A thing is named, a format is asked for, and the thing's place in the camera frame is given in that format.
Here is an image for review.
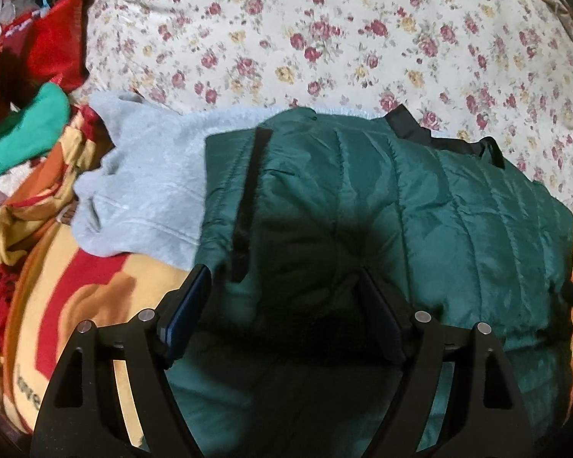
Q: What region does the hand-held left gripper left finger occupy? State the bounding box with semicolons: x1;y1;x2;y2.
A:
31;264;214;458

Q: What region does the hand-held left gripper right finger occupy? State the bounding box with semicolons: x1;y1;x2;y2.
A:
359;266;552;458

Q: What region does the green quilted puffer jacket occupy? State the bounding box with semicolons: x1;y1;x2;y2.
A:
165;102;573;458

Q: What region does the grey fleece sweater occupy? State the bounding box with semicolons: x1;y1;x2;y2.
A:
71;90;392;274

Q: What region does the teal green cloth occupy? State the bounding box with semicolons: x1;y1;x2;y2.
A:
0;82;71;181

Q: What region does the floral print quilt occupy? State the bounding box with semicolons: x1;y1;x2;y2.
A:
83;0;573;192

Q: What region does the red cloth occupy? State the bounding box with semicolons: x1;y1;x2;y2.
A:
0;0;95;121

